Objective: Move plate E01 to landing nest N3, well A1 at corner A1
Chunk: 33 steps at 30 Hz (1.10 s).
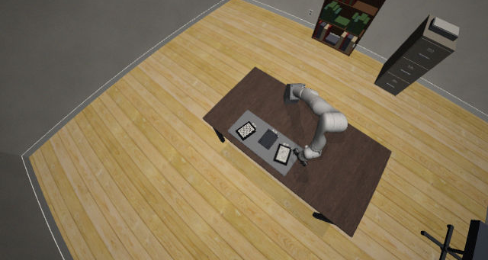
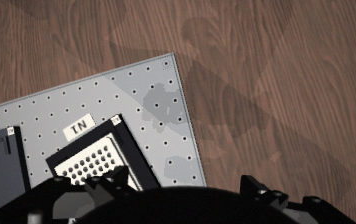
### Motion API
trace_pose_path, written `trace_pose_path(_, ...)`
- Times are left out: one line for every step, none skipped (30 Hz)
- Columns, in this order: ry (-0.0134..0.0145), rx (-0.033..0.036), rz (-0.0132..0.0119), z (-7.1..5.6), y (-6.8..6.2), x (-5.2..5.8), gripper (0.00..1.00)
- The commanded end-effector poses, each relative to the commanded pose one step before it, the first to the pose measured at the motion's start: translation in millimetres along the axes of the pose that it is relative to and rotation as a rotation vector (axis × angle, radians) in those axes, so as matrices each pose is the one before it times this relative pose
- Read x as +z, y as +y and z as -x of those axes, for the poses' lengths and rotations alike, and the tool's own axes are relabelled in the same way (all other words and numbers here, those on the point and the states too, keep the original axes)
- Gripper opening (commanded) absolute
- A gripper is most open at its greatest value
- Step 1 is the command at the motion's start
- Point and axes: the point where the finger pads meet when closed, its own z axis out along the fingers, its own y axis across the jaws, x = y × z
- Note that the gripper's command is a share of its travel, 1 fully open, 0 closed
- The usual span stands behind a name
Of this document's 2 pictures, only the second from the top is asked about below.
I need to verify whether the grey perforated base plate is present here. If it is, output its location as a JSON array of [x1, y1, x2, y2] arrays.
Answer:
[[0, 53, 207, 188]]

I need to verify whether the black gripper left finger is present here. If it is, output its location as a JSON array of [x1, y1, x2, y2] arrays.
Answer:
[[0, 165, 138, 224]]

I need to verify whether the white multi-well plate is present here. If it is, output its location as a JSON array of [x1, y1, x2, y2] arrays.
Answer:
[[55, 133, 144, 191]]

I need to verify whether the white label plate with black n1 text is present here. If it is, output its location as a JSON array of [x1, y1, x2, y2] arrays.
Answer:
[[63, 113, 96, 142]]

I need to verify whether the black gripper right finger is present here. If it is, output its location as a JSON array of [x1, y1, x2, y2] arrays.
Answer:
[[239, 175, 356, 224]]

